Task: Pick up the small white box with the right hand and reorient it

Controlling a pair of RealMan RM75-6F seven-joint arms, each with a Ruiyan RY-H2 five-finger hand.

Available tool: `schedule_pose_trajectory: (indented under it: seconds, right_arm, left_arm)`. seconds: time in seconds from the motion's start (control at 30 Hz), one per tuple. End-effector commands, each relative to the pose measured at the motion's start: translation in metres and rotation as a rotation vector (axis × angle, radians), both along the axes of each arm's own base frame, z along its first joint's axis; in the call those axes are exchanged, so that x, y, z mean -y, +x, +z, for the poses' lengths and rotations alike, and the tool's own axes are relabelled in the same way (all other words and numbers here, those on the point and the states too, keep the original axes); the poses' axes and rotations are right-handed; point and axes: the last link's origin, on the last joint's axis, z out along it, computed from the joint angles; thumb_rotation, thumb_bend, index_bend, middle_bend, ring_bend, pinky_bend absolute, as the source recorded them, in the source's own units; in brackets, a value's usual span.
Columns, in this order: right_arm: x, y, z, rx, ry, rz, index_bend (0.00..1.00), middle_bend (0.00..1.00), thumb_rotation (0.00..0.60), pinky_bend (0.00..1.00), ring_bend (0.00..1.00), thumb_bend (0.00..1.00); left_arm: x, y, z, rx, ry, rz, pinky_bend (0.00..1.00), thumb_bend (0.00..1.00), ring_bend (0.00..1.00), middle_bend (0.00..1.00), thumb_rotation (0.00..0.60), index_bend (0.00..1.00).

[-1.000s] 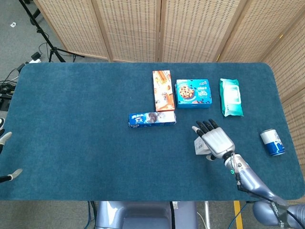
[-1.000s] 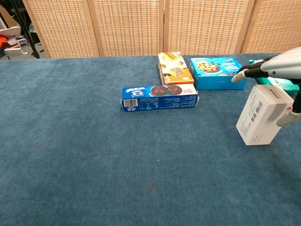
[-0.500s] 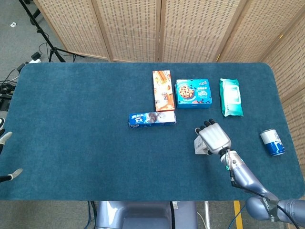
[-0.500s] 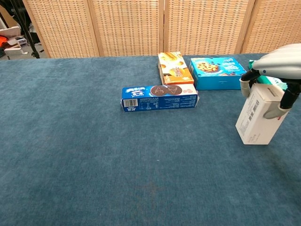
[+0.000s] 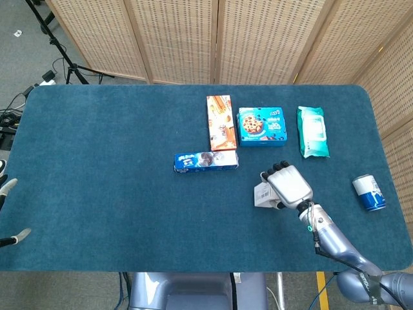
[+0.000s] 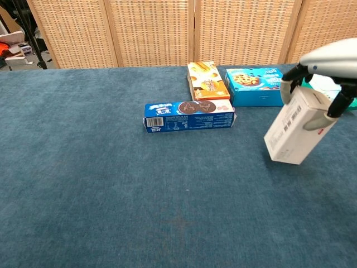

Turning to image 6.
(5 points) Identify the blue felt table mat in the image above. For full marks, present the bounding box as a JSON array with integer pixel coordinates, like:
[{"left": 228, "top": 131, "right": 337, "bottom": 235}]
[{"left": 0, "top": 64, "right": 357, "bottom": 268}]

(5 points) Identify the white open cardboard box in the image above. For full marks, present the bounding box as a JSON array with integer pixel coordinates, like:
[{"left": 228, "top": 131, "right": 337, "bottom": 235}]
[{"left": 0, "top": 31, "right": 29, "bottom": 66}]

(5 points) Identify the black tripod stand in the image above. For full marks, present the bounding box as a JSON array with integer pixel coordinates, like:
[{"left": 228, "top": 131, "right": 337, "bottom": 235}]
[{"left": 11, "top": 0, "right": 49, "bottom": 70}]

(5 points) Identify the blue chocolate chip cookie box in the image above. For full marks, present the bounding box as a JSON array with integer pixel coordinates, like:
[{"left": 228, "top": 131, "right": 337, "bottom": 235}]
[{"left": 224, "top": 68, "right": 285, "bottom": 108}]

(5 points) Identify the blue Oreo cookie pack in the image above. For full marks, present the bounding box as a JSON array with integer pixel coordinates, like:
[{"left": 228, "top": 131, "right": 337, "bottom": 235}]
[{"left": 143, "top": 99, "right": 237, "bottom": 133}]

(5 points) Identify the wooden woven folding screen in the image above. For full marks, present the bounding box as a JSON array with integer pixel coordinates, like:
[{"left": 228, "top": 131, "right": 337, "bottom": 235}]
[{"left": 26, "top": 0, "right": 357, "bottom": 70}]

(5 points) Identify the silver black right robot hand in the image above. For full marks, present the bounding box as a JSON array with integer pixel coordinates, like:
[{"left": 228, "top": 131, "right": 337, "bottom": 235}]
[{"left": 280, "top": 37, "right": 357, "bottom": 131}]

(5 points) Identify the teal wet wipes pack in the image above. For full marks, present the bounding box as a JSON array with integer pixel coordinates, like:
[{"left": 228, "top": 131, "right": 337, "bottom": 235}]
[{"left": 303, "top": 73, "right": 357, "bottom": 113}]

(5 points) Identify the orange biscuit box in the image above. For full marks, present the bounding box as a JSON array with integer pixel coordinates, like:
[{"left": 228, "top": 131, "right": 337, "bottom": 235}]
[{"left": 186, "top": 61, "right": 231, "bottom": 101}]

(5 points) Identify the orange cloth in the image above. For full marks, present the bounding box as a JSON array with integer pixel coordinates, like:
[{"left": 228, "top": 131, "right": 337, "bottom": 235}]
[{"left": 0, "top": 41, "right": 12, "bottom": 58}]

